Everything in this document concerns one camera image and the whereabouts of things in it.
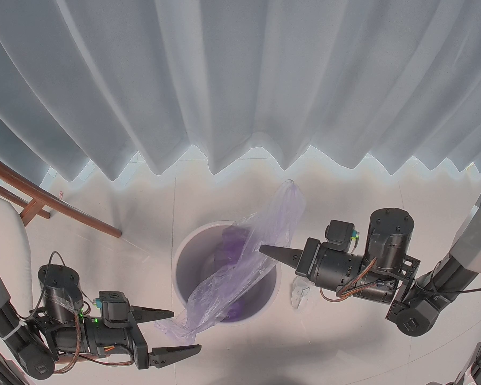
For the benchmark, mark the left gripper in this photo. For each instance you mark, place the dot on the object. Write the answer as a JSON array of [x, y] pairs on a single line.
[[112, 341]]

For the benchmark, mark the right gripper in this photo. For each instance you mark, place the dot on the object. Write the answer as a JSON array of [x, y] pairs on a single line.
[[332, 269]]

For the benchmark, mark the purple plastic bag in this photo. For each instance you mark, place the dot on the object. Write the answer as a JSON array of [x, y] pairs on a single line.
[[244, 271]]

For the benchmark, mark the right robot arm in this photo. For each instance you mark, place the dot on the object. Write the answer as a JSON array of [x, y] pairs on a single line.
[[393, 235]]

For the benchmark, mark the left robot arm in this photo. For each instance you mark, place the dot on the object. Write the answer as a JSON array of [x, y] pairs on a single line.
[[60, 291]]

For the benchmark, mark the white trash bin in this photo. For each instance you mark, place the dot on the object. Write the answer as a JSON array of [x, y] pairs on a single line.
[[184, 263]]

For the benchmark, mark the crumpled white paper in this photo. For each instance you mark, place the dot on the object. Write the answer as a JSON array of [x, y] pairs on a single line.
[[300, 297]]

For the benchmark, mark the white cushioned wooden chair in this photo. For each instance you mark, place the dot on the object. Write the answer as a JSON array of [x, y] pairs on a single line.
[[8, 231]]

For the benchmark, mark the white curtain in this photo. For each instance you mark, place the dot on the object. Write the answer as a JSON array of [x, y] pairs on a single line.
[[244, 54]]

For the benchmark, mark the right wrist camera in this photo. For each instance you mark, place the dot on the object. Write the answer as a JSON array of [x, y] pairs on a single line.
[[340, 233]]

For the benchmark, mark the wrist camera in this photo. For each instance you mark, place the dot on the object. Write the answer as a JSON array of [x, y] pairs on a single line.
[[340, 233], [112, 307]]

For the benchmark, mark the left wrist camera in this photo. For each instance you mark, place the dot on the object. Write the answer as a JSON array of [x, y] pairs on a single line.
[[112, 307]]

